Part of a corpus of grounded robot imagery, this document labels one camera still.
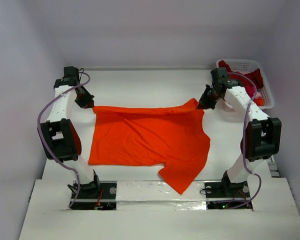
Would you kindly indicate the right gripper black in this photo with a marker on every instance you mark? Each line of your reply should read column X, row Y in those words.
column 207, row 99

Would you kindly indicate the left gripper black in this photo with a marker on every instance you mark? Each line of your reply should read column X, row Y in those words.
column 88, row 102

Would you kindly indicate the orange t shirt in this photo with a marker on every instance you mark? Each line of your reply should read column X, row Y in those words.
column 170, row 136

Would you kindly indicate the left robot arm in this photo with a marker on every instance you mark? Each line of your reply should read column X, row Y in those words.
column 58, row 135

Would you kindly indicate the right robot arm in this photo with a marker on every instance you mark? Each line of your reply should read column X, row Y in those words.
column 261, row 133

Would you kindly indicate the white plastic basket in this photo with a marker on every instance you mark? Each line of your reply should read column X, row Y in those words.
column 247, row 65

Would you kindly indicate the pink garment in basket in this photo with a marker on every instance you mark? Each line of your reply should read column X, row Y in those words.
column 251, row 92

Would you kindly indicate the small orange garment in basket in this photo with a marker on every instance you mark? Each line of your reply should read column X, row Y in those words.
column 259, row 101

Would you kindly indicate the dark red t shirt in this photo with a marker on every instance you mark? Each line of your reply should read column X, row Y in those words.
column 254, row 76

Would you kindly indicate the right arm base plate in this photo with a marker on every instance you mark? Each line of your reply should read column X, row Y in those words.
column 221, row 196

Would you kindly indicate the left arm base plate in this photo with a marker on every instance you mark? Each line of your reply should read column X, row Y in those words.
column 90, row 198

